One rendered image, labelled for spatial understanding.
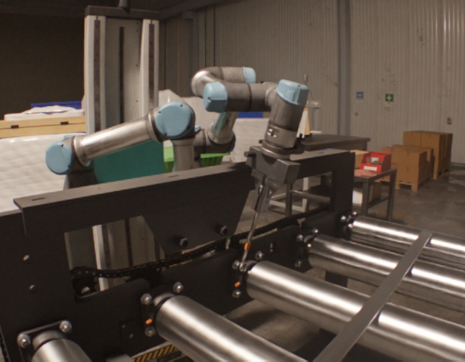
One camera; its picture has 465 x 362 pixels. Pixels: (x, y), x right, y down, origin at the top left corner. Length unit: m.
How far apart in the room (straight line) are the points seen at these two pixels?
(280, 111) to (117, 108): 0.99
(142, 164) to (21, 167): 2.66
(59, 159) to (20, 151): 2.88
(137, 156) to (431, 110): 10.03
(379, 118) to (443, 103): 2.07
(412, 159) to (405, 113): 4.99
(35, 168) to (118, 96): 2.58
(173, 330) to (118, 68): 1.22
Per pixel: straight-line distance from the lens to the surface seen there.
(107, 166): 1.62
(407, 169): 6.52
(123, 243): 1.82
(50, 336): 0.81
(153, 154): 1.70
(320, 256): 1.22
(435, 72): 11.15
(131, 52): 1.75
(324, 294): 0.91
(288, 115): 0.86
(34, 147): 4.14
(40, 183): 4.21
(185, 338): 0.79
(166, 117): 1.18
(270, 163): 0.90
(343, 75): 12.09
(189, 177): 0.88
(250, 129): 7.72
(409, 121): 11.33
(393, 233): 1.42
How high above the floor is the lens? 1.34
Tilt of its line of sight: 12 degrees down
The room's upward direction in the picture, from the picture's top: straight up
